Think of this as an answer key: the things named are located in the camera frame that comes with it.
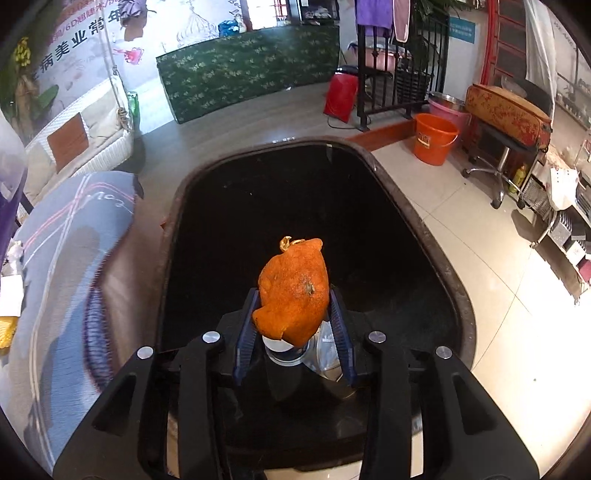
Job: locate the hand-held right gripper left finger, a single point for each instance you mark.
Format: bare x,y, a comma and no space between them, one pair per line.
244,334

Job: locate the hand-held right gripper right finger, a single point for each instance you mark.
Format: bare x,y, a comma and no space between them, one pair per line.
342,344

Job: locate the orange peel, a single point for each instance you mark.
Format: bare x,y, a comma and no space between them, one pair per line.
291,295

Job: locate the black lined trash bin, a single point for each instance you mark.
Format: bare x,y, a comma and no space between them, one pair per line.
277,198

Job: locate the silver foil packet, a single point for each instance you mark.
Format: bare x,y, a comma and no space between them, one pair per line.
325,357

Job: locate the white plastic cup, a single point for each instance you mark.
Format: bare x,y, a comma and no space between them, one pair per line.
282,353

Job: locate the grey striped tablecloth table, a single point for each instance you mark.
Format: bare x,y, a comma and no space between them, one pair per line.
60,277

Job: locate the orange bucket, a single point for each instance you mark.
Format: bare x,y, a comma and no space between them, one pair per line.
433,143

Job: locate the white wicker swing sofa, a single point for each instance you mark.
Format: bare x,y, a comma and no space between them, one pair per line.
99,147

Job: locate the yellow bottle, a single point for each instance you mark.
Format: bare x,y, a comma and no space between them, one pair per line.
519,177

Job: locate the metal swivel chair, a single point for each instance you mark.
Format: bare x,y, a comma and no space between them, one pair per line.
498,152

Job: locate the green bottle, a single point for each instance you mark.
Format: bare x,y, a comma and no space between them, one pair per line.
134,110

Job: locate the metal trolley shelf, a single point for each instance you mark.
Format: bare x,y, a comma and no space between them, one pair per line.
561,221

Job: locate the pink basin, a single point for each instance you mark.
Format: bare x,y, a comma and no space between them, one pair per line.
455,120

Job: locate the black iron railing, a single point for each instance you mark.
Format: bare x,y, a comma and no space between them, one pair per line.
369,92

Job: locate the beige cushion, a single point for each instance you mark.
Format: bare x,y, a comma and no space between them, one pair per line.
102,113

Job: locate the brown cushion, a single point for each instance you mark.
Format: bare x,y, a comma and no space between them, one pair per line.
68,137

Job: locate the metal basin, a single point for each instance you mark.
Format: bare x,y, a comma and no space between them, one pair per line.
445,99

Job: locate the green patterned board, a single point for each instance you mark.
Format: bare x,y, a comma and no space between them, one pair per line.
249,69

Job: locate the red patterned cushion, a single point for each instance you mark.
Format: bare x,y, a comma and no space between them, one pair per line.
505,113

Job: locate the blue bag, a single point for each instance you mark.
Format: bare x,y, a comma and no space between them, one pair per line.
231,28

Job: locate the green potted plant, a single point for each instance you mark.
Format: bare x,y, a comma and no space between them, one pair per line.
427,32

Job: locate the pink cloth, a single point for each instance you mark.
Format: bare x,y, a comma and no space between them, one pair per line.
400,23

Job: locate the red lattice window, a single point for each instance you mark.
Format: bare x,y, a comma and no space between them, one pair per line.
284,9

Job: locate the purple cloth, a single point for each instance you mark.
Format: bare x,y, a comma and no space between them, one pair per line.
375,13

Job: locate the white curtain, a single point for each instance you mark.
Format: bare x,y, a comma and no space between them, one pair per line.
540,46

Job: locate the blue wall sign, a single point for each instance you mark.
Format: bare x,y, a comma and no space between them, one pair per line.
463,31

